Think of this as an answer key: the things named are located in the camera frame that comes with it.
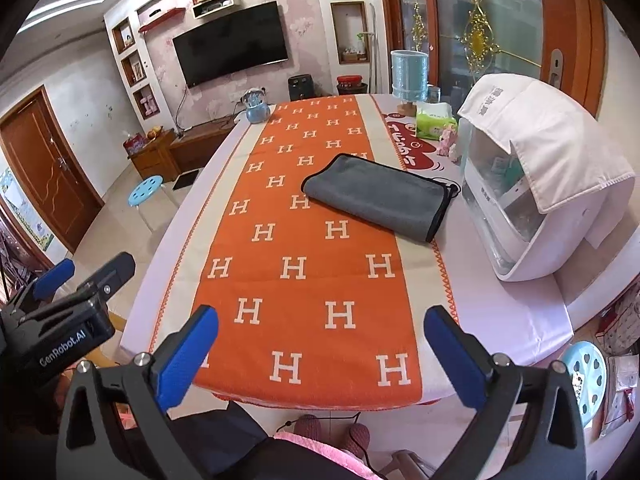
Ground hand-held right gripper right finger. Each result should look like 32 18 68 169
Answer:
424 304 588 480

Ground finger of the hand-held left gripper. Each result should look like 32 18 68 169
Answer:
75 252 137 298
30 261 77 303

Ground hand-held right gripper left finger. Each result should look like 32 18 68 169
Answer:
55 304 220 480

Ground grey towel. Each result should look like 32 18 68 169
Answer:
301 153 460 244

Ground white printed tablecloth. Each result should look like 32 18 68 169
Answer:
119 92 576 407

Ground blue round stool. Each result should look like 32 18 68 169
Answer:
127 174 165 207
559 340 608 417

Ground black floor mat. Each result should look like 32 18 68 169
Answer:
171 169 202 191

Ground wooden side cabinet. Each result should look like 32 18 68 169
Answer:
127 128 182 182

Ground pink knit slipper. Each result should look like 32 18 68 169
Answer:
294 413 327 439
339 422 371 454

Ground white countertop appliance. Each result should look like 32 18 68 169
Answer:
457 115 622 282

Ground low wooden television stand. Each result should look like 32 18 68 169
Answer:
169 115 242 174

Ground orange patterned table runner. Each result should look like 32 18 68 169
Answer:
149 94 459 407

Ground person's pink fluffy garment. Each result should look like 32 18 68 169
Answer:
272 430 382 480

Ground pile of plastic packets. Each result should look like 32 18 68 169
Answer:
594 284 640 437

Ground blue kettle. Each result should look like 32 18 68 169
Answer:
243 87 272 125

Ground pink small toy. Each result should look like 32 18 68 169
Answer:
436 127 459 157

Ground green tissue pack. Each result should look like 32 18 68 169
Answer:
414 103 459 142

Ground white cloth cover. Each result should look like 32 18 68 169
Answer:
457 74 637 216

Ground black air fryer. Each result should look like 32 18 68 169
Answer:
287 74 314 103

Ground blue cylindrical container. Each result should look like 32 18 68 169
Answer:
390 49 430 117

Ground red lidded container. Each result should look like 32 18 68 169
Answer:
335 74 365 97

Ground wooden framed glass door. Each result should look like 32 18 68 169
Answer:
377 0 609 117

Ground wall poster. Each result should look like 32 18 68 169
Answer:
0 167 55 254

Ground black thin cable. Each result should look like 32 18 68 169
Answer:
276 409 375 467

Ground wall-mounted television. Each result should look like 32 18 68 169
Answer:
172 0 291 86

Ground red wall shelf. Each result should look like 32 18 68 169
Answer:
138 7 186 34

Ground white wall shelf box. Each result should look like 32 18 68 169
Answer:
192 0 236 20

